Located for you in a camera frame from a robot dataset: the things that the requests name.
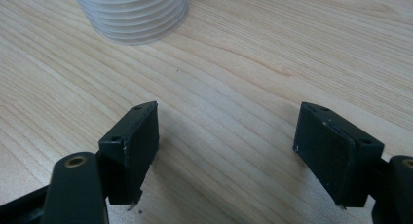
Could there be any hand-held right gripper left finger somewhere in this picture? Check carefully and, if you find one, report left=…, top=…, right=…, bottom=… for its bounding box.
left=96, top=100, right=161, bottom=211

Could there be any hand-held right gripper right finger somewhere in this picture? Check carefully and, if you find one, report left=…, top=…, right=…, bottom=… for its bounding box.
left=292, top=101, right=386, bottom=210

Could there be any stack of clear plastic cups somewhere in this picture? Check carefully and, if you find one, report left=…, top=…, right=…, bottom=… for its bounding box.
left=71, top=0, right=189, bottom=46

